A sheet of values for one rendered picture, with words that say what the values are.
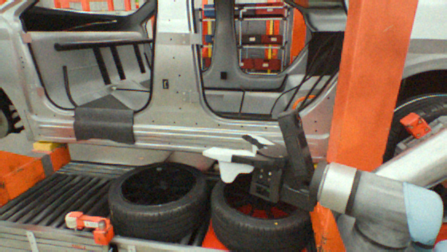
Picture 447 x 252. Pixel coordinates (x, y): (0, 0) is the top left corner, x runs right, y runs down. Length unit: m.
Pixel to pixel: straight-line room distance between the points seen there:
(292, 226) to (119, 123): 1.23
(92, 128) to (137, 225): 0.71
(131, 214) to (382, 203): 1.43
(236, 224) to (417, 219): 1.18
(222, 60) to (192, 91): 1.72
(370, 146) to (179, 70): 1.07
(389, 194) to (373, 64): 0.63
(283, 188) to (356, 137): 0.62
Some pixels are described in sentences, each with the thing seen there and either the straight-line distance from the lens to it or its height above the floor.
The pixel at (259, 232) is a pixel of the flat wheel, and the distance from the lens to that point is 1.51.
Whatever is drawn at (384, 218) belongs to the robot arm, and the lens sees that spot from 0.45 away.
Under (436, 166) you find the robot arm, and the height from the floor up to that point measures 1.26.
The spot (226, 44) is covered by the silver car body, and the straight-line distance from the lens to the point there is 3.24.
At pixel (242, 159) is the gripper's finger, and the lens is 0.44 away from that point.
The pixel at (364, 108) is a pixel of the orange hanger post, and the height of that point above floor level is 1.24.
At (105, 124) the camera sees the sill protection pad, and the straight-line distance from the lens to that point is 1.89.
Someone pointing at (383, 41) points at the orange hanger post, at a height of 1.46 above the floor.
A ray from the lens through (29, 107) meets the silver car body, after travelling 2.23.
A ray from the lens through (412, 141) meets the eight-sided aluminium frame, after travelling 1.51.
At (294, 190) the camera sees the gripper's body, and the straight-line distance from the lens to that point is 0.48.
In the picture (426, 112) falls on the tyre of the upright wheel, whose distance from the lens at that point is 1.57.
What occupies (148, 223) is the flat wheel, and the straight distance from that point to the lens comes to 1.67.
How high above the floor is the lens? 1.48
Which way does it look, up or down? 20 degrees down
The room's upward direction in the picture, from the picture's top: straight up
